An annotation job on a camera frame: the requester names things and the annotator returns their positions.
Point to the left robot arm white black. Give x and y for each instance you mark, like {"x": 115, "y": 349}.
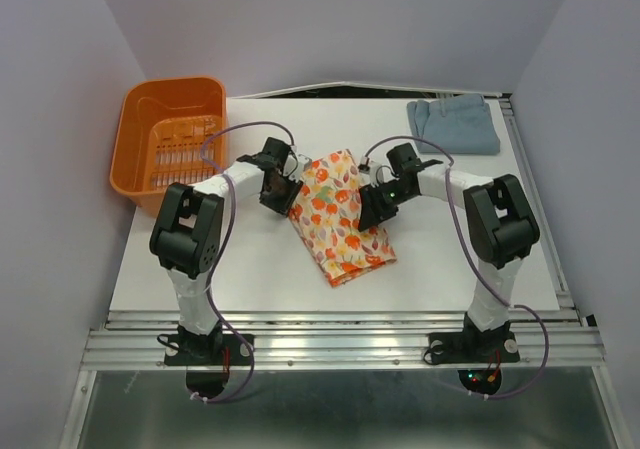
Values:
{"x": 187, "y": 239}

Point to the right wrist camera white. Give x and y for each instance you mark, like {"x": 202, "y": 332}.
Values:
{"x": 368, "y": 166}

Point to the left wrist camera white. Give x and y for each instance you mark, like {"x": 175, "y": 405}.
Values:
{"x": 295, "y": 166}

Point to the orange plastic basket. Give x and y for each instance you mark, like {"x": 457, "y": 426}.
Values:
{"x": 162, "y": 128}

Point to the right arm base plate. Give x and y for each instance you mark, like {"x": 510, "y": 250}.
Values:
{"x": 481, "y": 355}

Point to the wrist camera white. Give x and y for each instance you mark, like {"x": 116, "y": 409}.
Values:
{"x": 295, "y": 166}
{"x": 368, "y": 166}

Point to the floral orange skirt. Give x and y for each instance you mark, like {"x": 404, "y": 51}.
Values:
{"x": 326, "y": 215}

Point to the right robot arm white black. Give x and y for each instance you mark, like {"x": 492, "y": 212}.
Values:
{"x": 496, "y": 229}

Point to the folded light blue skirt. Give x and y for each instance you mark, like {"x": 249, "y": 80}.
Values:
{"x": 461, "y": 125}

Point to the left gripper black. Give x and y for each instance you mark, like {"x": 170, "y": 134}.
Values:
{"x": 284, "y": 205}

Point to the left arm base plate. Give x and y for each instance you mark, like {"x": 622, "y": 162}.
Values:
{"x": 208, "y": 361}

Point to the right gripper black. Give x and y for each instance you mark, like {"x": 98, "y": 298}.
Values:
{"x": 372, "y": 210}

